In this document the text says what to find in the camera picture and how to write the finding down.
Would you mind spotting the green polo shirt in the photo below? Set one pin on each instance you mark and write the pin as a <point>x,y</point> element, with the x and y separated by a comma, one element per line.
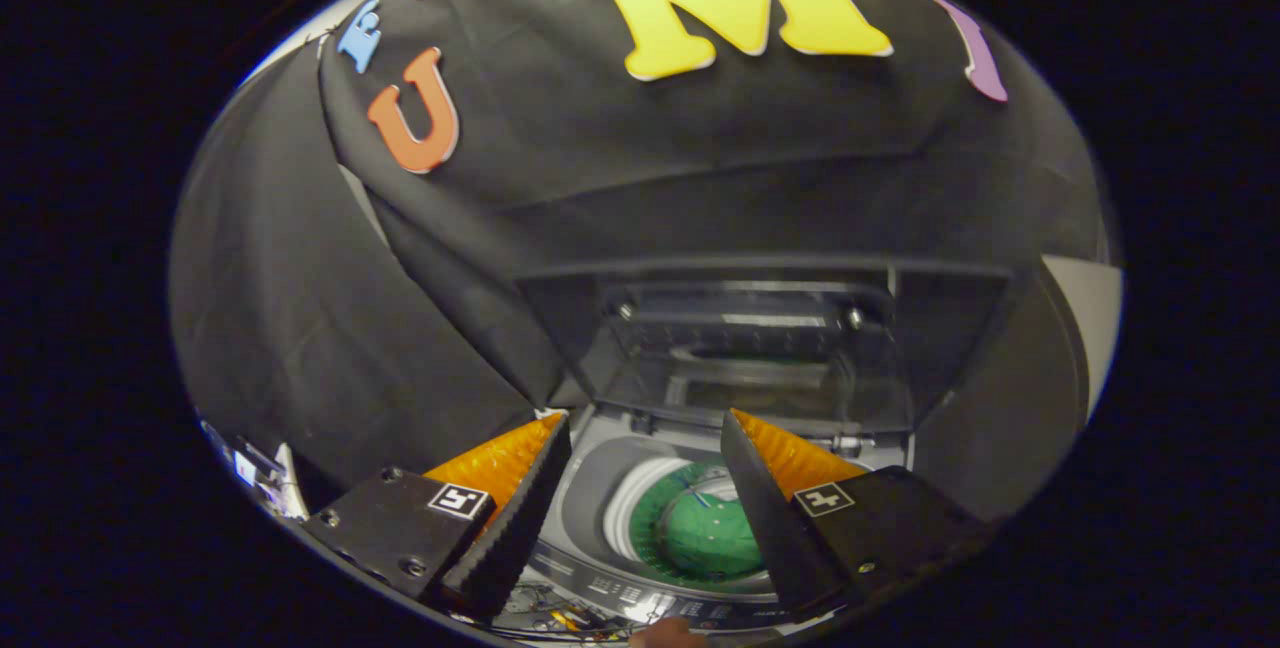
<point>710,538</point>

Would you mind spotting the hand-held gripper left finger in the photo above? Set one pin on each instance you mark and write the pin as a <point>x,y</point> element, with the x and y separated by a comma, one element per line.
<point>525,518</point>

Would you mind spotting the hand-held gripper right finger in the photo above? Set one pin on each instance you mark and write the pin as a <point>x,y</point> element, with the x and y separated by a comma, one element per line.
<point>765,518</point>

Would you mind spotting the black backdrop cloth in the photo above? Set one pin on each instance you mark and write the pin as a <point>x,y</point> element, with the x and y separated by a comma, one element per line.
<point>620,168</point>

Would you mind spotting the white and blue object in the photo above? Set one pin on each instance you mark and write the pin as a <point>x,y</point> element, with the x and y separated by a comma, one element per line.
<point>262,473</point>

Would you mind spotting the dark grey washing machine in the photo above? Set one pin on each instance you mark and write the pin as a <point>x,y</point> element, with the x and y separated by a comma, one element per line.
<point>590,468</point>

